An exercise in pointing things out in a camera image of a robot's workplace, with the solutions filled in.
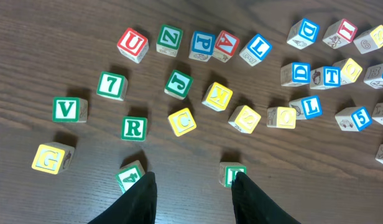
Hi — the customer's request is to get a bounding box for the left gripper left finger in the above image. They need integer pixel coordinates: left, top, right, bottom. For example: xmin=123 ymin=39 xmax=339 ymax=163
xmin=88 ymin=172 xmax=157 ymax=224

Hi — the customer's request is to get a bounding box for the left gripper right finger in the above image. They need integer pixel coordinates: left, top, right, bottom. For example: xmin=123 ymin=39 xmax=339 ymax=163
xmin=231 ymin=172 xmax=300 ymax=224

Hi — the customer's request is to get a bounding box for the green r block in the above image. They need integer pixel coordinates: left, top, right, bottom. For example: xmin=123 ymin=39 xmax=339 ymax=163
xmin=219 ymin=162 xmax=247 ymax=188
xmin=121 ymin=116 xmax=147 ymax=141

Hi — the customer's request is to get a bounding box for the yellow O block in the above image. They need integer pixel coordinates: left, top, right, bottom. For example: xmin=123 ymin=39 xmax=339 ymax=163
xmin=267 ymin=107 xmax=297 ymax=129
xmin=333 ymin=58 xmax=362 ymax=85

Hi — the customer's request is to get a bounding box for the green 4 block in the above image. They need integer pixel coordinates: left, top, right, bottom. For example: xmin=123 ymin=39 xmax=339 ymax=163
xmin=115 ymin=160 xmax=145 ymax=193

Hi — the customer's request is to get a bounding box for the yellow S block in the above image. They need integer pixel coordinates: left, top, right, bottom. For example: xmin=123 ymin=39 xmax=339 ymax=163
xmin=228 ymin=105 xmax=261 ymax=134

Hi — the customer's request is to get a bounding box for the yellow C block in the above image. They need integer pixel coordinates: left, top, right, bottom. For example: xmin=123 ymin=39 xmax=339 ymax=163
xmin=168 ymin=108 xmax=196 ymax=137

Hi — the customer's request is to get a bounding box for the yellow G block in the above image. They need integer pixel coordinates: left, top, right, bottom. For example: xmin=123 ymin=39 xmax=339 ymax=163
xmin=31 ymin=142 xmax=75 ymax=175

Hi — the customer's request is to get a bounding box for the yellow K block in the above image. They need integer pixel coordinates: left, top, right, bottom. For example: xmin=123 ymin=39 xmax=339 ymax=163
xmin=201 ymin=82 xmax=233 ymax=111

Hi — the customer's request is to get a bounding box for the blue L block lower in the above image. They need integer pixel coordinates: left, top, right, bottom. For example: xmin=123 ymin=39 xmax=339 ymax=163
xmin=288 ymin=95 xmax=323 ymax=120

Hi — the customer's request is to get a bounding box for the blue l block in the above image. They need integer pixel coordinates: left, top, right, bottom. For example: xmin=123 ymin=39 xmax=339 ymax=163
xmin=239 ymin=34 xmax=272 ymax=67
xmin=288 ymin=95 xmax=323 ymax=120

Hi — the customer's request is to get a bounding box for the green V block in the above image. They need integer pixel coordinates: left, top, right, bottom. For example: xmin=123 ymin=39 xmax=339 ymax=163
xmin=52 ymin=96 xmax=88 ymax=123

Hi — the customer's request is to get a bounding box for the green 7 block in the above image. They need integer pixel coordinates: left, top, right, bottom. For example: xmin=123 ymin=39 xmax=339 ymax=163
xmin=96 ymin=72 xmax=128 ymax=101

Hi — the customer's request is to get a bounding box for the green J block left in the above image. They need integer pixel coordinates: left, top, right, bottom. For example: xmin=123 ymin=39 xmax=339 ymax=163
xmin=164 ymin=70 xmax=193 ymax=100

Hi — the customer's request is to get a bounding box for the blue 5 block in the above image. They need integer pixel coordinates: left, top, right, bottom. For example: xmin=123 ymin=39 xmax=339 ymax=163
xmin=335 ymin=106 xmax=372 ymax=132

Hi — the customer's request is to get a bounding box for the blue D block lower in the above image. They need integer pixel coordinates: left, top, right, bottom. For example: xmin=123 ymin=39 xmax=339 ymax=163
xmin=280 ymin=62 xmax=311 ymax=87

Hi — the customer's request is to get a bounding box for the blue d block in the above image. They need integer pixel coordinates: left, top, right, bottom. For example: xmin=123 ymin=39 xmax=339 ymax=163
xmin=280 ymin=62 xmax=311 ymax=87
xmin=287 ymin=18 xmax=320 ymax=50

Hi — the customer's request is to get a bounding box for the blue T block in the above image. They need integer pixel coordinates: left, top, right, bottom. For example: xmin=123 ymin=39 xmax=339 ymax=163
xmin=310 ymin=66 xmax=341 ymax=90

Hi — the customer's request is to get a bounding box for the blue L block upper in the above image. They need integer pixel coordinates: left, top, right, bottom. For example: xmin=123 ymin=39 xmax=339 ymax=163
xmin=239 ymin=34 xmax=272 ymax=67

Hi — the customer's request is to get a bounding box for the green N block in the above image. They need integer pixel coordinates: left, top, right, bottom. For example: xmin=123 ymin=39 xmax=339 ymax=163
xmin=371 ymin=103 xmax=383 ymax=125

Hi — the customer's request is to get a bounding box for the red U block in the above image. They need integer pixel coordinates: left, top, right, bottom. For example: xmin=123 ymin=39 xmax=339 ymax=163
xmin=117 ymin=27 xmax=149 ymax=63

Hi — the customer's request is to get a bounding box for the red A block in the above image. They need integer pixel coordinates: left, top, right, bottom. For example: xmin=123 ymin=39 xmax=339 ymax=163
xmin=213 ymin=30 xmax=240 ymax=63

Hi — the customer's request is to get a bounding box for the blue P block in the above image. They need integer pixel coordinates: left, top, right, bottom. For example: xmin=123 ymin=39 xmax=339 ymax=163
xmin=189 ymin=30 xmax=216 ymax=62

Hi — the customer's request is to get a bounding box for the green Z block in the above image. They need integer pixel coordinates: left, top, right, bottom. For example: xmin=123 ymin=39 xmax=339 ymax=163
xmin=156 ymin=24 xmax=183 ymax=57

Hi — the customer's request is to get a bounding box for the blue D block upper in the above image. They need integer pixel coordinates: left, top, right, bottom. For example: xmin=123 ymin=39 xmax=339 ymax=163
xmin=287 ymin=18 xmax=320 ymax=50

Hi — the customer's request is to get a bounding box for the blue X block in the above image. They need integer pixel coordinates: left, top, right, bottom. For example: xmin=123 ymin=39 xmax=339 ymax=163
xmin=364 ymin=63 xmax=383 ymax=89

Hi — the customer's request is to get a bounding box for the red I block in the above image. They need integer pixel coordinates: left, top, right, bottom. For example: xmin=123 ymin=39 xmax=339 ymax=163
xmin=323 ymin=19 xmax=358 ymax=49

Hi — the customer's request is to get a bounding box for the yellow 6 block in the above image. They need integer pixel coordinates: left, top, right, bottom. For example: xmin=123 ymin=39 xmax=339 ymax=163
xmin=353 ymin=25 xmax=383 ymax=54

